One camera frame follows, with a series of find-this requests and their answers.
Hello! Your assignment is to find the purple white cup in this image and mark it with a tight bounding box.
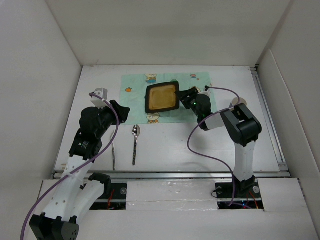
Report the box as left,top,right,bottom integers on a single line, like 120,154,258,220
229,97,248,108

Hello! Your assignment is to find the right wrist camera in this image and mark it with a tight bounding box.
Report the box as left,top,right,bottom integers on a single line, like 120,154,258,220
198,91,210,101

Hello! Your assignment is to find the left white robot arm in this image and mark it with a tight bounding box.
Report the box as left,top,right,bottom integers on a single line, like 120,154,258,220
29,100,130,240

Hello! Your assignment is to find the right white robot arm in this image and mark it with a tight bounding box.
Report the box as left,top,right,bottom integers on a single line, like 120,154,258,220
175,86,262,200

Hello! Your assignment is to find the silver metal fork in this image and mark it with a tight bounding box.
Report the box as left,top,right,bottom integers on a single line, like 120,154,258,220
110,130,116,171

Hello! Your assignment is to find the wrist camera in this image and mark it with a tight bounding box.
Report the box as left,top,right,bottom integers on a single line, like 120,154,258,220
198,91,210,101
90,88,108,109

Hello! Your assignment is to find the black square plate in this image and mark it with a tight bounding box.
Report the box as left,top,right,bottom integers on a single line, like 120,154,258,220
145,81,180,114

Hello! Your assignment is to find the patterned handle metal spoon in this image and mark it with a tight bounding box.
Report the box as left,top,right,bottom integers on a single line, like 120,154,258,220
132,124,141,166

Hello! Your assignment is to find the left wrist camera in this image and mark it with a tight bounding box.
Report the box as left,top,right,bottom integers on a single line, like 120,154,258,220
90,88,108,109

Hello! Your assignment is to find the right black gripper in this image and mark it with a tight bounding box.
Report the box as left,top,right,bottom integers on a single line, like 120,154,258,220
176,86,202,118

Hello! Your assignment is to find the aluminium rail frame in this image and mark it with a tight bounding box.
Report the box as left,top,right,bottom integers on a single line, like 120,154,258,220
53,65,290,181

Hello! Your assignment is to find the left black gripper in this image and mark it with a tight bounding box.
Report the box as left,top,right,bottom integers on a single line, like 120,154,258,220
95,100,129,138

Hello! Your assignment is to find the green cartoon cloth placemat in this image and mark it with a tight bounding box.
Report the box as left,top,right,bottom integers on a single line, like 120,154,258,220
120,72,212,125

